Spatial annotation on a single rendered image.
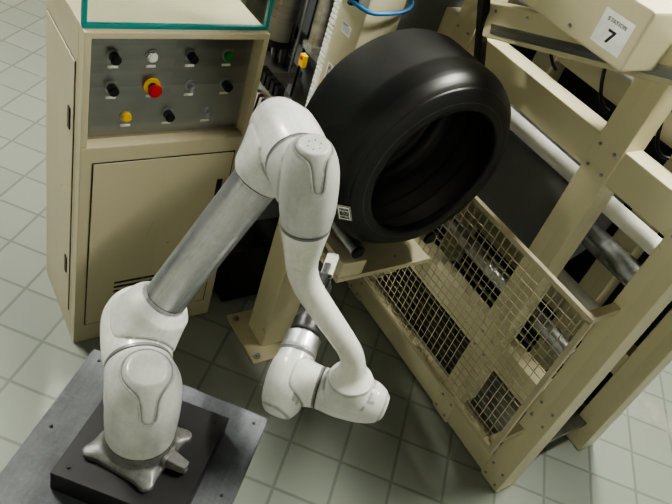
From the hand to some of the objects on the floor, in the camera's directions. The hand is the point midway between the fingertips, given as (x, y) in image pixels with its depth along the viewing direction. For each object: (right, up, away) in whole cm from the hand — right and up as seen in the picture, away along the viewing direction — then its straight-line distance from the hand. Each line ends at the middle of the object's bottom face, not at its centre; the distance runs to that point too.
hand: (329, 265), depth 178 cm
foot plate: (-27, -31, +110) cm, 117 cm away
